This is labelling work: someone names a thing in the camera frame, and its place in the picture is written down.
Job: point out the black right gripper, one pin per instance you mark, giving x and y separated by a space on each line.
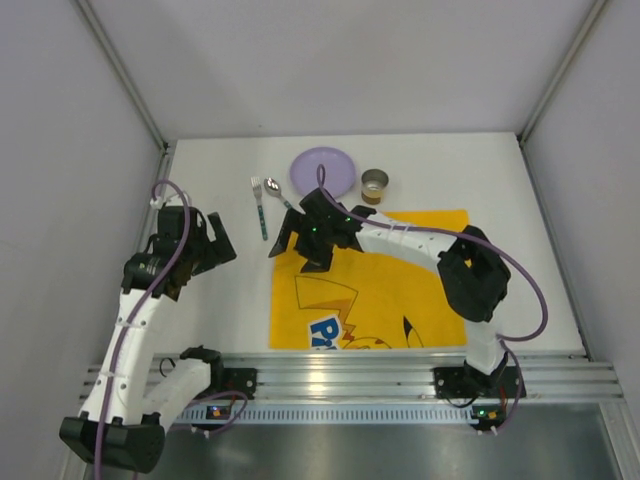
300 235

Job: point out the aluminium mounting rail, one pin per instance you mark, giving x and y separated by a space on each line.
407 376

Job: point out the metal cup with brown base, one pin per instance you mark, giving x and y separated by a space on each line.
373 185

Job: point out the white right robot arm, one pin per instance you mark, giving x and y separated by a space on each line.
473 276

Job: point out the purple plastic plate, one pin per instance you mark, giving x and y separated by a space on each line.
340 171

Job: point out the yellow cartoon print cloth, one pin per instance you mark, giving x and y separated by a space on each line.
364 302

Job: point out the black left arm base bracket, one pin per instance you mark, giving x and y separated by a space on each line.
238 379

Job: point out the black right arm base bracket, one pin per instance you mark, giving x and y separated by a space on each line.
465 383

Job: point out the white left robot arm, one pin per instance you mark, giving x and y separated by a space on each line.
123 424

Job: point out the perforated grey cable duct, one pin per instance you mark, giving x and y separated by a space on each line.
351 414

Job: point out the fork with teal handle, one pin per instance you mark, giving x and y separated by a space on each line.
257 193

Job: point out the spoon with teal handle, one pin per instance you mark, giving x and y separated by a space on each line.
273 188

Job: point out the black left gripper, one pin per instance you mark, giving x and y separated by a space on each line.
210 245

